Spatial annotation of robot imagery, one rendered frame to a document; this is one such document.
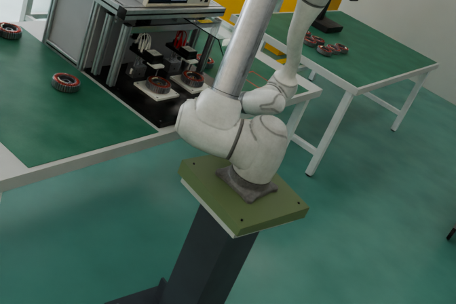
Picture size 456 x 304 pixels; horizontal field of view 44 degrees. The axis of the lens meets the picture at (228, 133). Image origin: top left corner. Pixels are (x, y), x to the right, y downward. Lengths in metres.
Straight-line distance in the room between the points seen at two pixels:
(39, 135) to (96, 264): 0.86
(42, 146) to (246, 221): 0.73
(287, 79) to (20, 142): 1.02
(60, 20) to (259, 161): 1.19
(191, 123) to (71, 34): 0.91
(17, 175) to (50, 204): 1.13
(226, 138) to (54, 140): 0.60
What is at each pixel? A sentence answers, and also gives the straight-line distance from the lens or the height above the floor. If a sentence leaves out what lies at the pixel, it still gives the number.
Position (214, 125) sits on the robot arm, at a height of 1.01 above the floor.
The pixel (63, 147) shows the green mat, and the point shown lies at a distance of 2.03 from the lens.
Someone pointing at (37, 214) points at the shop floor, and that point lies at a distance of 2.91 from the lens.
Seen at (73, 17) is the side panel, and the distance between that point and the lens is 2.60.
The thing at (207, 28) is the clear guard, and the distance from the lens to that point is 2.64.
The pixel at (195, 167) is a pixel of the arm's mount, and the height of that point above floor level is 0.80.
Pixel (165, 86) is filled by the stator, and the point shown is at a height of 0.82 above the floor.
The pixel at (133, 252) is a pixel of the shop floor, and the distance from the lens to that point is 2.84.
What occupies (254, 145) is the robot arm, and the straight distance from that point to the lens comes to 1.91.
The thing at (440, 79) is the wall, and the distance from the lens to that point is 7.50.
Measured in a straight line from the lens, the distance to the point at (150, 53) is 2.52.
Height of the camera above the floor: 1.85
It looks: 26 degrees down
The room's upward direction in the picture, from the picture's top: 22 degrees clockwise
